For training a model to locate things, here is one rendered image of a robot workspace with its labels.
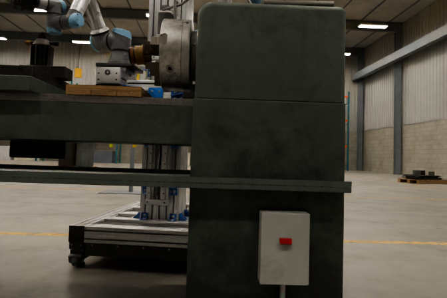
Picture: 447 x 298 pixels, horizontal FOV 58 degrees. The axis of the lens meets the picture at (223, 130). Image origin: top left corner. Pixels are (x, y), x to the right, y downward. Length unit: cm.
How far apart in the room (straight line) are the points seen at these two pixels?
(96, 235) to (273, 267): 117
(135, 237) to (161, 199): 32
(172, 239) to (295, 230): 92
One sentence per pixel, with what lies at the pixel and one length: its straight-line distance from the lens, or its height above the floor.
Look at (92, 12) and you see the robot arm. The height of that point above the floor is 147.
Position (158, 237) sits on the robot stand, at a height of 19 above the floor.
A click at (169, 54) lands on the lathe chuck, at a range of 170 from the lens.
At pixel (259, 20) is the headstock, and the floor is 118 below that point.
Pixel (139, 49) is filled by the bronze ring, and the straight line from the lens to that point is 184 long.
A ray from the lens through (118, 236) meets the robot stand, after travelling 237.
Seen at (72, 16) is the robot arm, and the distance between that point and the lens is 231.
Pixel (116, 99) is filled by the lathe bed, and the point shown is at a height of 85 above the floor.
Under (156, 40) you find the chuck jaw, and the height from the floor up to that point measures 111.
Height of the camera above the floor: 64
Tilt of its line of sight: 4 degrees up
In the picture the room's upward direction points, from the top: 2 degrees clockwise
